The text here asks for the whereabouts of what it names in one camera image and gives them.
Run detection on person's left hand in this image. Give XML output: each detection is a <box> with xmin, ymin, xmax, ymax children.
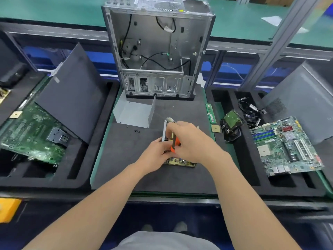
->
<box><xmin>135</xmin><ymin>137</ymin><xmax>175</xmax><ymax>173</ymax></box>

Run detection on person's right hand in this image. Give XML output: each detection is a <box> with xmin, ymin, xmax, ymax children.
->
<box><xmin>166</xmin><ymin>121</ymin><xmax>230</xmax><ymax>171</ymax></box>

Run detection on green motherboard with black bracket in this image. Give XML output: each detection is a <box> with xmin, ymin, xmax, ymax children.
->
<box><xmin>0</xmin><ymin>100</ymin><xmax>69</xmax><ymax>165</ymax></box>

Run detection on black foam work mat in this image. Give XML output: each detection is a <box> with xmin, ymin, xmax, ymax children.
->
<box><xmin>91</xmin><ymin>87</ymin><xmax>220</xmax><ymax>195</ymax></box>

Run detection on person's grey shorts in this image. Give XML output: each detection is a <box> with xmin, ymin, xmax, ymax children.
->
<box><xmin>110</xmin><ymin>231</ymin><xmax>221</xmax><ymax>250</ymax></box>

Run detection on person's shoes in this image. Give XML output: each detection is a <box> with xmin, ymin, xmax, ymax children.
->
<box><xmin>140</xmin><ymin>221</ymin><xmax>188</xmax><ymax>235</ymax></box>

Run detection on white paper sheet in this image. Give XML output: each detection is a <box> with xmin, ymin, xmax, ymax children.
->
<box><xmin>260</xmin><ymin>15</ymin><xmax>283</xmax><ymax>27</ymax></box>

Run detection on person's right forearm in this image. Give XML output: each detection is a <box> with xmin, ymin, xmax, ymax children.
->
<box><xmin>206</xmin><ymin>151</ymin><xmax>303</xmax><ymax>250</ymax></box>

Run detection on person's left forearm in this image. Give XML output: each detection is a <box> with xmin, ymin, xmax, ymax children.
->
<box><xmin>22</xmin><ymin>160</ymin><xmax>152</xmax><ymax>250</ymax></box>

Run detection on yellow bin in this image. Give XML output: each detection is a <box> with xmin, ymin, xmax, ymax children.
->
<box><xmin>0</xmin><ymin>198</ymin><xmax>22</xmax><ymax>224</ymax></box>

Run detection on orange handled screwdriver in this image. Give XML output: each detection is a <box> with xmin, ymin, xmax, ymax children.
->
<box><xmin>170</xmin><ymin>131</ymin><xmax>182</xmax><ymax>153</ymax></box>

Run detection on open silver computer case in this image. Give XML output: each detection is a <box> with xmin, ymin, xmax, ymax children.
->
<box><xmin>101</xmin><ymin>0</ymin><xmax>216</xmax><ymax>101</ymax></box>

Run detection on green motherboard with white slots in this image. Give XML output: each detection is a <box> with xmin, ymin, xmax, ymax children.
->
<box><xmin>249</xmin><ymin>116</ymin><xmax>325</xmax><ymax>177</ymax></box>

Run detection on power supply circuit board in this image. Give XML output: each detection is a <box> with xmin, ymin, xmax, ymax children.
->
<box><xmin>161</xmin><ymin>120</ymin><xmax>200</xmax><ymax>168</ymax></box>

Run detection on hard disk drive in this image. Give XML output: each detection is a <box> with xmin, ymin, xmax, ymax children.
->
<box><xmin>220</xmin><ymin>110</ymin><xmax>245</xmax><ymax>142</ymax></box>

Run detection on light grey case side panel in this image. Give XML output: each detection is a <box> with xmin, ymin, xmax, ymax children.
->
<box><xmin>260</xmin><ymin>60</ymin><xmax>333</xmax><ymax>145</ymax></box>

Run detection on dark grey case side panel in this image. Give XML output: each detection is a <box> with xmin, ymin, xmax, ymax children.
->
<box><xmin>34</xmin><ymin>42</ymin><xmax>110</xmax><ymax>144</ymax></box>

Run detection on black foam tray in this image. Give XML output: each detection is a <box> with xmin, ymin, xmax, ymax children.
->
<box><xmin>0</xmin><ymin>69</ymin><xmax>121</xmax><ymax>191</ymax></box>
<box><xmin>205</xmin><ymin>86</ymin><xmax>333</xmax><ymax>198</ymax></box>

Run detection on green memory module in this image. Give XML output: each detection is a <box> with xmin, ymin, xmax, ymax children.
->
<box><xmin>206</xmin><ymin>103</ymin><xmax>217</xmax><ymax>124</ymax></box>

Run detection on aluminium frame post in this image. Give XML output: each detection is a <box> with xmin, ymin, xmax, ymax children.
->
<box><xmin>241</xmin><ymin>0</ymin><xmax>324</xmax><ymax>89</ymax></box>

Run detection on bent grey metal cover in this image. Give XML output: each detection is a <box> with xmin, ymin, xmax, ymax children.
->
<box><xmin>113</xmin><ymin>94</ymin><xmax>156</xmax><ymax>128</ymax></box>

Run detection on bundle of black cables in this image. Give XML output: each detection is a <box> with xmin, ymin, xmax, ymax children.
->
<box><xmin>238</xmin><ymin>97</ymin><xmax>268</xmax><ymax>129</ymax></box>

